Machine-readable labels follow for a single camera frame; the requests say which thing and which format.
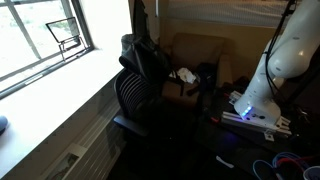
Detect dark navy jacket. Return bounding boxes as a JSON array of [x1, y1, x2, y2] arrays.
[[118, 0, 185, 98]]

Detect navy blue jacket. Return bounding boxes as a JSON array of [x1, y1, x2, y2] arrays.
[[186, 62, 220, 98]]

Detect black slatted office chair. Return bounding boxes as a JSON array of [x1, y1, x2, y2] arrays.
[[112, 68, 168, 138]]

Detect white crumpled cloth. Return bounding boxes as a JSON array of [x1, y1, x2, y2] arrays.
[[175, 67, 198, 85]]

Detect brown leather armchair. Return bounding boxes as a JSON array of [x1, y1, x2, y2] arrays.
[[154, 32, 234, 108]]

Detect black robot table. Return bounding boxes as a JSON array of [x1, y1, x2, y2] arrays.
[[196, 86, 320, 180]]

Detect white paper strip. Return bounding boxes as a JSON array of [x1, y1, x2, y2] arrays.
[[215, 155, 235, 169]]

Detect white quilted panel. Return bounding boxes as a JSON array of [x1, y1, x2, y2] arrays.
[[166, 0, 291, 28]]

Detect bright glass window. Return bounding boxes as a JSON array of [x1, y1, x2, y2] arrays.
[[0, 0, 95, 101]]

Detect white cup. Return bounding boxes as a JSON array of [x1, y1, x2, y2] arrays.
[[302, 165, 320, 180]]

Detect white wall heater unit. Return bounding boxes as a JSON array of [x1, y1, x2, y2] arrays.
[[43, 99, 128, 180]]

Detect aluminium rail mount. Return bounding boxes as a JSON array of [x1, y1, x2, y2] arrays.
[[220, 111, 293, 143]]

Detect black wire frame stand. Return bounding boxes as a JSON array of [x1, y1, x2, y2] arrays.
[[45, 16, 84, 62]]

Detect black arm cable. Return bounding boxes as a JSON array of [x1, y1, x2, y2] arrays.
[[264, 0, 298, 101]]

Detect blue cable bundle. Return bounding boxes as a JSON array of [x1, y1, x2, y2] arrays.
[[252, 151, 312, 180]]

